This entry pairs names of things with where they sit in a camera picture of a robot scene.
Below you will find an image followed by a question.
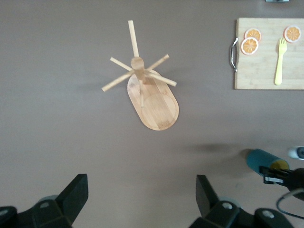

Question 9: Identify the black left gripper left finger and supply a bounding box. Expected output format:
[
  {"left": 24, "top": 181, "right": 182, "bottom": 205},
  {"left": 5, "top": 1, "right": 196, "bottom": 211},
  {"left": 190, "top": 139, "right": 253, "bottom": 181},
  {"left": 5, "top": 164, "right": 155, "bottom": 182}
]
[{"left": 0, "top": 174, "right": 89, "bottom": 228}]

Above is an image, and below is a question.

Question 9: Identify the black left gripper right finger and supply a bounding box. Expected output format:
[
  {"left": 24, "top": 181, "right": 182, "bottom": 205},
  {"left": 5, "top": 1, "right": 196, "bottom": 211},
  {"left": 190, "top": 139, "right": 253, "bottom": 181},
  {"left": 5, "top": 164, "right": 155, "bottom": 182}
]
[{"left": 189, "top": 175, "right": 295, "bottom": 228}]

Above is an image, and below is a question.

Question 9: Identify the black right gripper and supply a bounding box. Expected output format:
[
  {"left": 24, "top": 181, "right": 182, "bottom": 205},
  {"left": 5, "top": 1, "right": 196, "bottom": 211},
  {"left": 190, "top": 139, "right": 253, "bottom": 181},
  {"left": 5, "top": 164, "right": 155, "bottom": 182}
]
[{"left": 259, "top": 166, "right": 304, "bottom": 192}]

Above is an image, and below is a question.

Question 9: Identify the teal mug with yellow inside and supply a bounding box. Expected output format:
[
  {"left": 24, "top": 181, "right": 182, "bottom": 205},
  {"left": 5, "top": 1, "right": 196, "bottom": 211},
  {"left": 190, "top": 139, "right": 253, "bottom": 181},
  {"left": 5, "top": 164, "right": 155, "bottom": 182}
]
[{"left": 246, "top": 148, "right": 290, "bottom": 178}]

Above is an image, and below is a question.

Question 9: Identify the wooden mug tree rack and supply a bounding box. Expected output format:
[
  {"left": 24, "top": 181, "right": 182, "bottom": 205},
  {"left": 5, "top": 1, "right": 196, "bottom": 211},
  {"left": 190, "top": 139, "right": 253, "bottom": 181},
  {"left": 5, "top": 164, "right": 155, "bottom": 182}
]
[{"left": 101, "top": 20, "right": 180, "bottom": 131}]

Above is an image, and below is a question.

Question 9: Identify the bamboo cutting board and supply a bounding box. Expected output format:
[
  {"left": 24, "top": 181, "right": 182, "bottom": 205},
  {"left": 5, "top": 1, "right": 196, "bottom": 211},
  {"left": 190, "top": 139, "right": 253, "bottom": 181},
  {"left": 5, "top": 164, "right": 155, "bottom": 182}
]
[{"left": 234, "top": 18, "right": 304, "bottom": 90}]

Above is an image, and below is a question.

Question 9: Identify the yellow plastic fork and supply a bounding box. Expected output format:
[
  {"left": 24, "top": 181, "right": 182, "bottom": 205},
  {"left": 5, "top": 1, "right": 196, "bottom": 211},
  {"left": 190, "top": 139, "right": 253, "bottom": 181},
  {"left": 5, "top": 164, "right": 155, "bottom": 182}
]
[{"left": 274, "top": 37, "right": 287, "bottom": 86}]

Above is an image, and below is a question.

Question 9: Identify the toy orange slice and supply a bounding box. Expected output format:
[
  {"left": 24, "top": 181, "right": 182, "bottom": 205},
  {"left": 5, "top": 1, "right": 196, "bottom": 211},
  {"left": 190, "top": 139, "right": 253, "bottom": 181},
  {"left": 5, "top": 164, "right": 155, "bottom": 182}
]
[
  {"left": 284, "top": 25, "right": 302, "bottom": 43},
  {"left": 244, "top": 28, "right": 262, "bottom": 42},
  {"left": 241, "top": 37, "right": 259, "bottom": 56}
]

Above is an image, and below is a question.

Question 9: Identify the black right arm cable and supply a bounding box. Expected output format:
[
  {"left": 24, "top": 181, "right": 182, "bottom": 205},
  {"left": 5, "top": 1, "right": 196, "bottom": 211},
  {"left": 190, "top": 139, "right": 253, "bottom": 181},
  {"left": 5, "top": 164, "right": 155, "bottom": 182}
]
[{"left": 276, "top": 189, "right": 304, "bottom": 218}]

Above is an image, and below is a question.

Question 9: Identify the metal cutting board handle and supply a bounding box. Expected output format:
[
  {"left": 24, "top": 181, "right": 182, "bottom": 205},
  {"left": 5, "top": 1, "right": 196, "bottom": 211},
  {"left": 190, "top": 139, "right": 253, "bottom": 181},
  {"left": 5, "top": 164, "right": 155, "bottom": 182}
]
[{"left": 229, "top": 37, "right": 239, "bottom": 73}]

